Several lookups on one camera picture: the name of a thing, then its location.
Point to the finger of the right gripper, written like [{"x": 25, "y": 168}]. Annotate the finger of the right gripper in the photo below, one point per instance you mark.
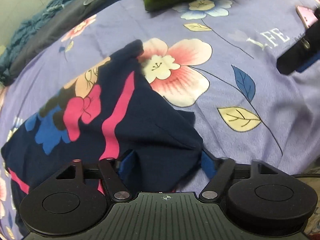
[{"x": 303, "y": 54}]

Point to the pink smartphone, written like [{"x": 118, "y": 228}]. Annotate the pink smartphone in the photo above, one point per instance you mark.
[{"x": 307, "y": 15}]

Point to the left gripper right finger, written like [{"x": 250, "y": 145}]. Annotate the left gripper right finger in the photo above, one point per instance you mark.
[{"x": 209, "y": 164}]

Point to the purple floral bed sheet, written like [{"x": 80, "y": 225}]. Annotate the purple floral bed sheet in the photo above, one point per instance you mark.
[{"x": 262, "y": 125}]

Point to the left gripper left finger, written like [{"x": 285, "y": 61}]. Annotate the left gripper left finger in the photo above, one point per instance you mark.
[{"x": 126, "y": 166}]

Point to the navy cartoon print shirt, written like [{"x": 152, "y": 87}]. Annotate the navy cartoon print shirt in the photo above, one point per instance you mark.
[{"x": 134, "y": 101}]

